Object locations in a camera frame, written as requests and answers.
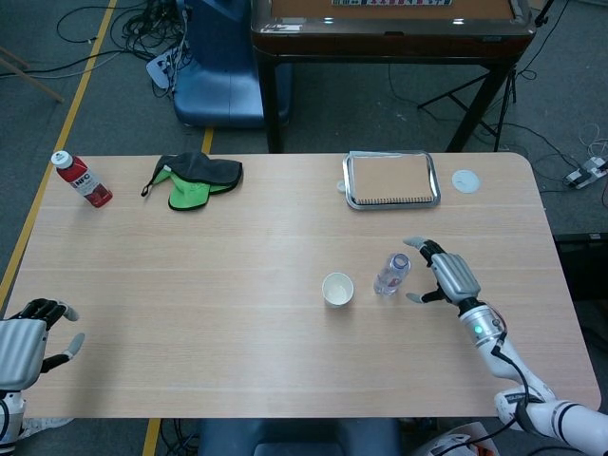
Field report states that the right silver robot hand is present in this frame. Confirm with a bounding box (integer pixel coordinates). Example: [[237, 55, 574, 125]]
[[402, 236, 482, 306]]

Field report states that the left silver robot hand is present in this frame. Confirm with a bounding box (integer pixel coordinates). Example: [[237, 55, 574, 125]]
[[0, 297, 86, 391]]

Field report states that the transparent plastic water bottle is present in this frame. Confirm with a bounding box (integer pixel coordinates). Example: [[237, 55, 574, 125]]
[[372, 253, 411, 296]]

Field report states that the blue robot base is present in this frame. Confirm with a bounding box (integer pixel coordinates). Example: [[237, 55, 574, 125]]
[[173, 0, 292, 130]]

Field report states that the white paper cup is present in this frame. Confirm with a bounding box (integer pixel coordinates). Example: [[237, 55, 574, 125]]
[[321, 272, 355, 309]]

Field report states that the red NFC juice bottle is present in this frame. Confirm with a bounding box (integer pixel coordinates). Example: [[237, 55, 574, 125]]
[[50, 150, 114, 210]]

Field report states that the metal tray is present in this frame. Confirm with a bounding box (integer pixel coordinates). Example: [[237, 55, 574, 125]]
[[342, 150, 442, 212]]

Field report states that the white round lid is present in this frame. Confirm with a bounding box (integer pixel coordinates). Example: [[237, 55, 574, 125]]
[[451, 169, 481, 194]]

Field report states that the brown spiral notebook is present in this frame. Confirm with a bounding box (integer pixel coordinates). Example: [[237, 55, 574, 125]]
[[349, 154, 437, 206]]

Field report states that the black box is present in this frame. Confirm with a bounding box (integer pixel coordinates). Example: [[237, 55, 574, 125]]
[[553, 232, 608, 333]]

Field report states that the grey power strip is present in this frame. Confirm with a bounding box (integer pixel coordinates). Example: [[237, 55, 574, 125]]
[[562, 158, 608, 190]]

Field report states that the white plastic bag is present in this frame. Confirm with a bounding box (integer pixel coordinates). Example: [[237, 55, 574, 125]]
[[410, 422, 500, 456]]

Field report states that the black tripod stand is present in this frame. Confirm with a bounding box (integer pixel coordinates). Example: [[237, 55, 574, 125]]
[[416, 66, 519, 152]]

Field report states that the dark blue seat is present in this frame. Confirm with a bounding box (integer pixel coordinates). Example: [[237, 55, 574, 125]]
[[197, 417, 403, 456]]

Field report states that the dark wooden mahjong table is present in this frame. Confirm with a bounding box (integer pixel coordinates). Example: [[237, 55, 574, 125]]
[[250, 0, 538, 154]]

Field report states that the grey and green cloth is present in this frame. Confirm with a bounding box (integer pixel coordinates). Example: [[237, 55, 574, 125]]
[[140, 151, 244, 213]]

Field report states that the wooden pole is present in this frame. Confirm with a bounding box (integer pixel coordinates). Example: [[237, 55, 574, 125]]
[[0, 46, 66, 105]]

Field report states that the face-up mahjong tile row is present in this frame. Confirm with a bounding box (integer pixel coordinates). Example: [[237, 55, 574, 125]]
[[331, 0, 452, 8]]

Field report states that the white power strip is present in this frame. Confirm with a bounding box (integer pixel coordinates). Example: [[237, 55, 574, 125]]
[[145, 49, 184, 90]]

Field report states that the black floor cable bundle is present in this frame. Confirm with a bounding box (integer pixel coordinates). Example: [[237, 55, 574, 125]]
[[56, 0, 189, 63]]

